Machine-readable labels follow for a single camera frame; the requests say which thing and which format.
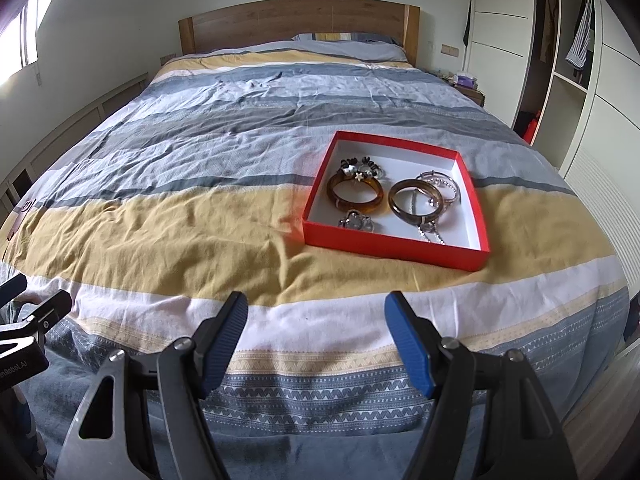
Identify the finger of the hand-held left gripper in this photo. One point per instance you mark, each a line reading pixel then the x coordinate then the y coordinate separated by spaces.
pixel 14 287
pixel 47 307

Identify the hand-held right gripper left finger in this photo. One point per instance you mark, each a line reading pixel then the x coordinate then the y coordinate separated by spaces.
pixel 225 340

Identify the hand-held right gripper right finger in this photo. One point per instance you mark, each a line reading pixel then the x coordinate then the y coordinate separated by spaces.
pixel 410 340

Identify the red jewelry box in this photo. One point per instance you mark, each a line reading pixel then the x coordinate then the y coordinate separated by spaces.
pixel 400 255

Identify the dark brown bangle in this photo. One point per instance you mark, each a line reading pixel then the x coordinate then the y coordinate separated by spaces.
pixel 400 212

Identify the amber bangle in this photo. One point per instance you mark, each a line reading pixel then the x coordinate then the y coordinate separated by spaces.
pixel 336 199

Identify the thin silver bangle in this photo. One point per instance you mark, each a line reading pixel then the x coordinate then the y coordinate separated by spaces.
pixel 429 174

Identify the bed with striped duvet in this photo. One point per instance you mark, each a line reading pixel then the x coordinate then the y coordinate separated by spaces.
pixel 200 160

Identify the red object on floor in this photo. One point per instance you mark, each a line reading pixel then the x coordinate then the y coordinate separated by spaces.
pixel 531 127

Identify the window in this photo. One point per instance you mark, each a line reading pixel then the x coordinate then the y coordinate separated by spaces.
pixel 25 35

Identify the wooden nightstand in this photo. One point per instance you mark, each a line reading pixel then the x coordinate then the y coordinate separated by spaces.
pixel 470 94

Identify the purple tissue box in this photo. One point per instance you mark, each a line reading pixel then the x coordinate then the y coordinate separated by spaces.
pixel 465 79

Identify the grey pillow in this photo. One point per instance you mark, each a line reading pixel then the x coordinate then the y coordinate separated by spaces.
pixel 350 40

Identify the white wardrobe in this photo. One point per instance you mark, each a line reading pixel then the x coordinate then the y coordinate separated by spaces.
pixel 560 60

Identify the wooden headboard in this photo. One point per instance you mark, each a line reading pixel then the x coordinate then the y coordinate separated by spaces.
pixel 300 20

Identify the brown hanging coat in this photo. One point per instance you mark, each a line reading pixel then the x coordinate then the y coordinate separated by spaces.
pixel 549 20

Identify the striped hanging shirt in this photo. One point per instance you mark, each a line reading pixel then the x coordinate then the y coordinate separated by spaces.
pixel 580 30

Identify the low white wall cabinet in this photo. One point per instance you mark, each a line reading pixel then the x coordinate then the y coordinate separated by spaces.
pixel 65 130

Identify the wall socket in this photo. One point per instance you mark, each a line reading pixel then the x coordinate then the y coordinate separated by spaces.
pixel 450 50

